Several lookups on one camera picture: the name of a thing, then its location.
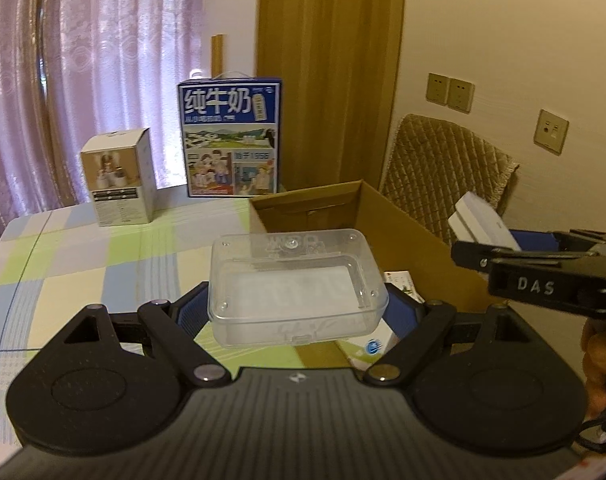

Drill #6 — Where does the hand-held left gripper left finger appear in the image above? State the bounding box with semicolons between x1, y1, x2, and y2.
63;282;231;388

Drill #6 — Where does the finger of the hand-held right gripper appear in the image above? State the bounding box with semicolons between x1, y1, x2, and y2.
510;230;606;252
450;240;601;275

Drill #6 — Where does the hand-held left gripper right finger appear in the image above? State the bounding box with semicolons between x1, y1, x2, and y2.
363;284;531;386

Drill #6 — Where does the white plug charger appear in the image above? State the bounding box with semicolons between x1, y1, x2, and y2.
447;191;522;252

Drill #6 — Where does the brown cardboard box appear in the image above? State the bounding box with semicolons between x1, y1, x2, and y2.
248;180;508;371

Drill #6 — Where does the clear plastic box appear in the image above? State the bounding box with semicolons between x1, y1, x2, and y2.
208;228;390;348

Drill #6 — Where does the person's right hand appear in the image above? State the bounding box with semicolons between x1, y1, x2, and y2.
580;317;606;421

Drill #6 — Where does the white box with bird print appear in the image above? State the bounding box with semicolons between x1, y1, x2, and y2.
385;269;425;305

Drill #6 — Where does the chair with quilted cover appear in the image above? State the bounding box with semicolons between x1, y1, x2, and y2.
378;114;520;248

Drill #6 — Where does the checked tablecloth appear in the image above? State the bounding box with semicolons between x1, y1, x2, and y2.
0;192;354;461

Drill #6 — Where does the beige product box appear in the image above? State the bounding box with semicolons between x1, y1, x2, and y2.
80;127;156;227

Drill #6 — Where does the blue milk carton box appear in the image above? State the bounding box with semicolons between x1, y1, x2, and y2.
177;71;284;199

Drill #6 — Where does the wooden door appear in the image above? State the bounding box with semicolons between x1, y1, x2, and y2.
255;0;407;196

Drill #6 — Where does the cardboard tube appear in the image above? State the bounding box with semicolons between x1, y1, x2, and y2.
210;34;225;79

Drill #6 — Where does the pink lace curtain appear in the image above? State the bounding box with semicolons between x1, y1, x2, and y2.
0;0;261;256

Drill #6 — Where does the beige round-hole wall socket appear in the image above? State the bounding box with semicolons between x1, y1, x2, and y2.
534;109;570;155

